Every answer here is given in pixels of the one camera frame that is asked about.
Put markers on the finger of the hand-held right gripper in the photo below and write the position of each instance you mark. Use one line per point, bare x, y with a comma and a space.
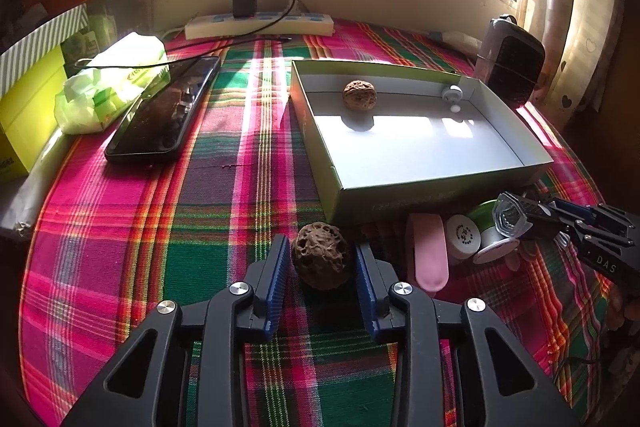
580, 212
575, 232

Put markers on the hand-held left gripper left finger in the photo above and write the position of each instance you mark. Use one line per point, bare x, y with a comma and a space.
277, 287

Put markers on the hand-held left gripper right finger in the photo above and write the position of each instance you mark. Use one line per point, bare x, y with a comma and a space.
364, 292

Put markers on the dark carved walnut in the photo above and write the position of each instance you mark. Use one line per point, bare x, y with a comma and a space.
320, 254

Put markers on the black and clear small device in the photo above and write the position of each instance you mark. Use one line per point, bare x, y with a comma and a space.
510, 214

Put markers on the white capped bottle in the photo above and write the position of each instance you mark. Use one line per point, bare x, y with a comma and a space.
462, 237

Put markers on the green cardboard box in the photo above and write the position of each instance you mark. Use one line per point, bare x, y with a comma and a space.
425, 142

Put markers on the person's right hand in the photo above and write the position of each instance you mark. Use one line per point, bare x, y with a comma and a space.
625, 309

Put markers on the green and white spool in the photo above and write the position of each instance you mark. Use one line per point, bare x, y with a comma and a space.
492, 237

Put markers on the plaid tablecloth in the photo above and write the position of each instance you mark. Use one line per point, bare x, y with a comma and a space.
200, 232

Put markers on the grey and black heater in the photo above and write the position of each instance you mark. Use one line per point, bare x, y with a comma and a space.
512, 62

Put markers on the white round knob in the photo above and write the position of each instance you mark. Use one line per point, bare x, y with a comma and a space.
452, 93

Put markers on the heart print curtain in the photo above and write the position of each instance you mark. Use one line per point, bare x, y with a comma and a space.
575, 17

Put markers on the light brown walnut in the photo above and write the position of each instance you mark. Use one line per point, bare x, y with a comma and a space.
360, 93

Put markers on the black smartphone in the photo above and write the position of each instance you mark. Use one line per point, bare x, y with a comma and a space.
160, 112

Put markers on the grey wrapped package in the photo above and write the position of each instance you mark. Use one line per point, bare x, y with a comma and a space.
35, 192

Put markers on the green and white tissue pack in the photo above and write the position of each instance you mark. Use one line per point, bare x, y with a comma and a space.
115, 82

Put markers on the white power strip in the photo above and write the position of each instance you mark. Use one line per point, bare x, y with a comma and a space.
300, 24

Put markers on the yellow-green box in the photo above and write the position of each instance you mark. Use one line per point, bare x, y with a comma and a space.
30, 117

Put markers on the green striped box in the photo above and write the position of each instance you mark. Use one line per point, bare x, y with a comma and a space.
45, 37

